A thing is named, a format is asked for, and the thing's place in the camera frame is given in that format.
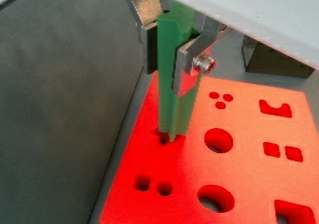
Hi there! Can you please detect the green star-shaped bar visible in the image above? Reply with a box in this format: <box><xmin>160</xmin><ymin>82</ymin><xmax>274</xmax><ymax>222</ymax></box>
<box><xmin>157</xmin><ymin>2</ymin><xmax>200</xmax><ymax>141</ymax></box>

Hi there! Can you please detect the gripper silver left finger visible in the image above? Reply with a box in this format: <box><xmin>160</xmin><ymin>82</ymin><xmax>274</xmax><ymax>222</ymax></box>
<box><xmin>128</xmin><ymin>0</ymin><xmax>162</xmax><ymax>74</ymax></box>

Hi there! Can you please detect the red shape-hole insertion block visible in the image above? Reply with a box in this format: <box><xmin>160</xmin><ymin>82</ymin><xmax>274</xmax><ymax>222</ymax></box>
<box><xmin>99</xmin><ymin>77</ymin><xmax>319</xmax><ymax>224</ymax></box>

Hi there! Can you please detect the black curved fixture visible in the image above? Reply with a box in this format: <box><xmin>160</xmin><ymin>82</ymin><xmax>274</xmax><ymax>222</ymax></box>
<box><xmin>241</xmin><ymin>36</ymin><xmax>313</xmax><ymax>78</ymax></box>

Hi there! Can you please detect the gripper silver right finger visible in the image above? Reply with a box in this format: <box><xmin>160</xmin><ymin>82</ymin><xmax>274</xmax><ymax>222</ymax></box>
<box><xmin>172</xmin><ymin>12</ymin><xmax>229</xmax><ymax>96</ymax></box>

